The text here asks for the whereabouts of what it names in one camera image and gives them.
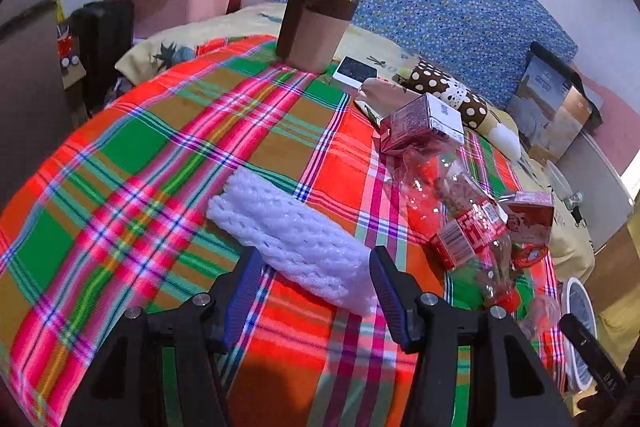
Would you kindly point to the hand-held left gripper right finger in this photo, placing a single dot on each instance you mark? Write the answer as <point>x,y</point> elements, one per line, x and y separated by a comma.
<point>387,292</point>

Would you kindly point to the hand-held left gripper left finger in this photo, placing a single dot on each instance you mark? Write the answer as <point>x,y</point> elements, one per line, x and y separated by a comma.
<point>245,292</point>

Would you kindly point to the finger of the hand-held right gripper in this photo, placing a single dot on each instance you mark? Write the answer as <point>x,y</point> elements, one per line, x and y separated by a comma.
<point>577,337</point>

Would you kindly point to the white trash bin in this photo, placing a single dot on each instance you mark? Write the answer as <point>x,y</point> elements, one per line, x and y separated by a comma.
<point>580,307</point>

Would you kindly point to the white foam net sleeve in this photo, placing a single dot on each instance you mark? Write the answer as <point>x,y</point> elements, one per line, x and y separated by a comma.
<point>300,247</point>

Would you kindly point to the red milk carton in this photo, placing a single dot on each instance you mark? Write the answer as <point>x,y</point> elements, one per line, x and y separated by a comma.
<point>530,222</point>

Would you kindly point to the brown snack wrapper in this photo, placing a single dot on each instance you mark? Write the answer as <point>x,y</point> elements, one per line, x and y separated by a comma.
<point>387,94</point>

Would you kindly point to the clear plastic wrapper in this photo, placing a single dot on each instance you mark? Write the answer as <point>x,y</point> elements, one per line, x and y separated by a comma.
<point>542,317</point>

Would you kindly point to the yellow curtain cloth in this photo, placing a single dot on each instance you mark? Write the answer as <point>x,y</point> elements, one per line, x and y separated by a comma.
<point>620,322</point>

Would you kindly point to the wooden board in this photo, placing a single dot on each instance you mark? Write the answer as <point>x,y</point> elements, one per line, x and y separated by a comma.
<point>620,257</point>

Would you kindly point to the clear bottle with red label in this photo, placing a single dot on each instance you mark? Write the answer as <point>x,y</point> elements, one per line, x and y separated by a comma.
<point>465,227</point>

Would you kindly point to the small black object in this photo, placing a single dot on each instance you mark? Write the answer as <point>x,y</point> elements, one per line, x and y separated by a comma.
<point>578,215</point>

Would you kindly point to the small green bottle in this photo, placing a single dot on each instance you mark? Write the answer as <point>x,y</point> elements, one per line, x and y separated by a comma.
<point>576,198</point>

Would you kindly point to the clear plastic bowl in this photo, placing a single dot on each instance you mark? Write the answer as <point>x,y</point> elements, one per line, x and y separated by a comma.
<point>557,179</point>

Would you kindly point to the white fridge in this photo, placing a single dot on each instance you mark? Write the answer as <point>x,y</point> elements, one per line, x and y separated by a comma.
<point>595,177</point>

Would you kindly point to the plaid blanket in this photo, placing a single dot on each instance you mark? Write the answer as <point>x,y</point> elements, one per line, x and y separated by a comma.
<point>150,157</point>

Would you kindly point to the purple milk drink carton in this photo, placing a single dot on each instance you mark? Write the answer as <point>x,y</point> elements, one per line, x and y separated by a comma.
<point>415,127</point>

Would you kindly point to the brown polka dot pillow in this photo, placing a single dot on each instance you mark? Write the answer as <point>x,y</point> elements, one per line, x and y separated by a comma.
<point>435,82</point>

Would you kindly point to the printed gift box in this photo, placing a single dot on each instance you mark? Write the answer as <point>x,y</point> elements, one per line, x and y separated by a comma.
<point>545,107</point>

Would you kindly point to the brown cup with dark lid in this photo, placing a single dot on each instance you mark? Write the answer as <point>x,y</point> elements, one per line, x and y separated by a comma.
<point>315,37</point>

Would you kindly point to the black suitcase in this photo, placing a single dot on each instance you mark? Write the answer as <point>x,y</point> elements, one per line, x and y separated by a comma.
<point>105,47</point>

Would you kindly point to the brown wooden cabinet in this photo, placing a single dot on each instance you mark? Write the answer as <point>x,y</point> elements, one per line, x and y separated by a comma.
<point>30,97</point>

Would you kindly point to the pink storage box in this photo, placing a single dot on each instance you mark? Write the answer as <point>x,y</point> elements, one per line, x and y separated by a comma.
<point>170,2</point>

